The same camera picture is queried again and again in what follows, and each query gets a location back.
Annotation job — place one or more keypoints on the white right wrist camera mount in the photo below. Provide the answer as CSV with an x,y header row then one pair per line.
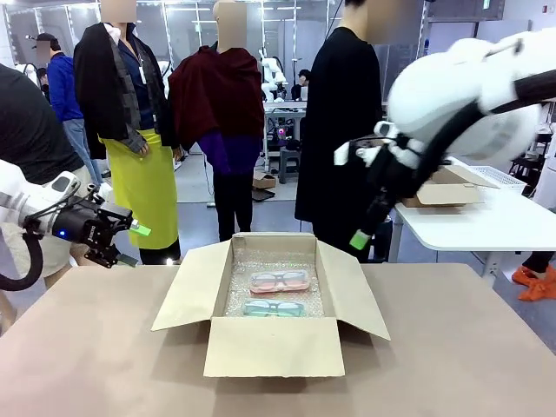
x,y
347,152

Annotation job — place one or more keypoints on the person black shirt beige shorts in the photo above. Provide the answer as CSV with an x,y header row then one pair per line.
x,y
30,130

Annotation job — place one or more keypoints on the seated person in dark top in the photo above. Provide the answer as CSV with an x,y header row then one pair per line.
x,y
302,84

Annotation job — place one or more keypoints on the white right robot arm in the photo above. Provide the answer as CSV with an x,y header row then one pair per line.
x,y
469,95

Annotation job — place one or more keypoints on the cardboard box on floor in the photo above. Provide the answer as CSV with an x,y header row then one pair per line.
x,y
264,180

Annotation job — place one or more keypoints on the white side table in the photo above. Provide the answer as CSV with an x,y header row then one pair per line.
x,y
460,226

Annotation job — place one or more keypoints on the orange floor cloth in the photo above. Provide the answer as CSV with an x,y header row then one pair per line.
x,y
538,282

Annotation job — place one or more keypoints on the teal glasses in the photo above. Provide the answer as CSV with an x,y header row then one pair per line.
x,y
273,308

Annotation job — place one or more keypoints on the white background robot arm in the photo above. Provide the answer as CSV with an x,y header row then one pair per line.
x,y
273,76

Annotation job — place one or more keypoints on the white plastic mesh basket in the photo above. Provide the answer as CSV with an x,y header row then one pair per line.
x,y
499,180

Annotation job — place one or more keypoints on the person in blue jacket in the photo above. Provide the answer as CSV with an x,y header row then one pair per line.
x,y
65,95

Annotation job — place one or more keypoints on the person in black shirt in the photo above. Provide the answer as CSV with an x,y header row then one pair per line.
x,y
334,130

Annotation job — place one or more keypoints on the mannequin black jacket yellow skirt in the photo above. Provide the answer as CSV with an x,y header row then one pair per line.
x,y
126,130

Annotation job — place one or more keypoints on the mannequin maroon shawl purple top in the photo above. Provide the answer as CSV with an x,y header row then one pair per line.
x,y
226,113

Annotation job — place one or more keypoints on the small open cardboard box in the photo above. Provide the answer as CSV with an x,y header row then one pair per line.
x,y
452,191

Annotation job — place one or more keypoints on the open brown cardboard box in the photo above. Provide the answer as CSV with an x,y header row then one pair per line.
x,y
273,347

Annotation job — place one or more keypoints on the grey stool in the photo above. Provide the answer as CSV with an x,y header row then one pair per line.
x,y
289,165

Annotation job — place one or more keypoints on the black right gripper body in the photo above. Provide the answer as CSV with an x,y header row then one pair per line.
x,y
395,174

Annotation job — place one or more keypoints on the pink glasses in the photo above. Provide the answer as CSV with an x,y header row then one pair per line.
x,y
280,282

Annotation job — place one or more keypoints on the clear bubble wrap sheet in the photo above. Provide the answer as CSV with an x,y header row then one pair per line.
x,y
236,286

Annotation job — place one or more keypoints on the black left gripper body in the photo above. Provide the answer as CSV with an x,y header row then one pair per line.
x,y
93,230

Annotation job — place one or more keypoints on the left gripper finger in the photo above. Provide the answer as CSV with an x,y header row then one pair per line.
x,y
127,260
141,229

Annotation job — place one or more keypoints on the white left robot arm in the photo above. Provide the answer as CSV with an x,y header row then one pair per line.
x,y
26,200

